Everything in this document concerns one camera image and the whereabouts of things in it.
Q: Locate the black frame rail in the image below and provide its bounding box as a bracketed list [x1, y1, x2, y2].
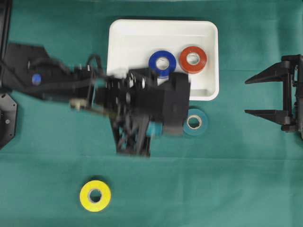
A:
[0, 0, 13, 59]

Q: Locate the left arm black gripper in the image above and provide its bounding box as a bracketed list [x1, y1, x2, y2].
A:
[104, 68, 163, 157]

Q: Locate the white plastic tray case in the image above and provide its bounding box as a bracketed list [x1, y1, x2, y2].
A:
[107, 19, 219, 101]

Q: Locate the green tape roll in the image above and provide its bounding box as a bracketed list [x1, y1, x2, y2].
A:
[183, 108, 208, 136]

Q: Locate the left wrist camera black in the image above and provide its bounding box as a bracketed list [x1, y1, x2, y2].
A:
[134, 72, 190, 136]

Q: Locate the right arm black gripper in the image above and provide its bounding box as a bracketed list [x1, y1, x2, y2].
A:
[244, 54, 303, 137]

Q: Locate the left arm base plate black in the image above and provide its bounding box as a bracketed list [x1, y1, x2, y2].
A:
[0, 93, 18, 148]

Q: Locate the red tape roll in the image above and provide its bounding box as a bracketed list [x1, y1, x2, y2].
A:
[179, 46, 207, 74]

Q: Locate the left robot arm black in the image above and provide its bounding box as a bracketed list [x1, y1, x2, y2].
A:
[0, 43, 157, 157]

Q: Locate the black cable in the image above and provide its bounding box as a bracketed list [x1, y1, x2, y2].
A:
[85, 54, 107, 107]

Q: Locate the yellow tape roll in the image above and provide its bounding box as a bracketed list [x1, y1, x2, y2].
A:
[79, 180, 111, 212]

